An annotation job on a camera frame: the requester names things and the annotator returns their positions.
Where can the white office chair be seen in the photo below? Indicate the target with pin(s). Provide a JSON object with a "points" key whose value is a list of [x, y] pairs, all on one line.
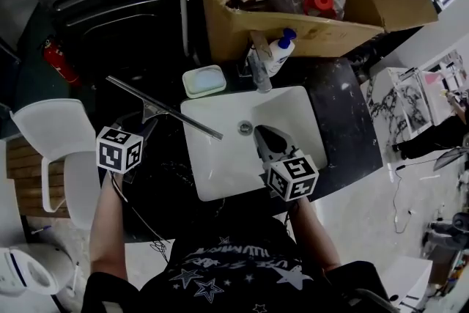
{"points": [[55, 128]]}

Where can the person's black star-print shirt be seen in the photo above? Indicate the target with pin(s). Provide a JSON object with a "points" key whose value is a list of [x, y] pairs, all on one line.
{"points": [[234, 267]]}

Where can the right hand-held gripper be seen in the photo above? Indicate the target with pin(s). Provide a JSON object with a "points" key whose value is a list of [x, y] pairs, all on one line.
{"points": [[293, 177]]}

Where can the white toilet brush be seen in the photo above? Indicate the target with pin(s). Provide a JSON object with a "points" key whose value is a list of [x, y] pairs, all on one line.
{"points": [[73, 278]]}

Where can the black marble table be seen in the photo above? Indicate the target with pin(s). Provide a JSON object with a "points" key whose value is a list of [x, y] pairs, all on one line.
{"points": [[340, 121]]}

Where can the white toilet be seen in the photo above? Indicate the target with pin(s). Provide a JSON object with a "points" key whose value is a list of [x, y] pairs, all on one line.
{"points": [[40, 269]]}

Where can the chrome faucet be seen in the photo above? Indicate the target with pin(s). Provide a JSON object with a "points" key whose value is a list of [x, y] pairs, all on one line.
{"points": [[261, 69]]}

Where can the white sink basin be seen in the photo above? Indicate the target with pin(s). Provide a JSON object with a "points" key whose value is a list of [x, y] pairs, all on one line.
{"points": [[220, 161]]}

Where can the person's left forearm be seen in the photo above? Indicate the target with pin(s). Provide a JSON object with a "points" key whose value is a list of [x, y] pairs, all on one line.
{"points": [[108, 223]]}

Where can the white marble-pattern cabinet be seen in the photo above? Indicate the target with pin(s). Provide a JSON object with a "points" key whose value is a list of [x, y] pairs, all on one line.
{"points": [[403, 110]]}

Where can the wooden step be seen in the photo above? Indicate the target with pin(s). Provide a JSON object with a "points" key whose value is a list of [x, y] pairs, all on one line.
{"points": [[25, 172]]}

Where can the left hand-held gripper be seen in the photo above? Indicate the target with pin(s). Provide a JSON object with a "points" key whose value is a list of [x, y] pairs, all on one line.
{"points": [[117, 152]]}

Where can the pale green soap dish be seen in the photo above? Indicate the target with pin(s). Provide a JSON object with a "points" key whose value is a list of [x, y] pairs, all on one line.
{"points": [[204, 81]]}

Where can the red fire extinguisher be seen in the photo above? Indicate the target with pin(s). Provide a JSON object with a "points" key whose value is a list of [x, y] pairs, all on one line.
{"points": [[60, 62]]}

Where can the white blue-pump soap bottle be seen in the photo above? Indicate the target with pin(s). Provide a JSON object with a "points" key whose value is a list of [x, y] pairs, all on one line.
{"points": [[280, 55]]}

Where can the person's right forearm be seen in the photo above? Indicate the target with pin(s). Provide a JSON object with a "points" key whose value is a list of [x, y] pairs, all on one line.
{"points": [[315, 234]]}

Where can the metal squeegee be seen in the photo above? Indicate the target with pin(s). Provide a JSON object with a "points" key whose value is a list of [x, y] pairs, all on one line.
{"points": [[150, 108]]}

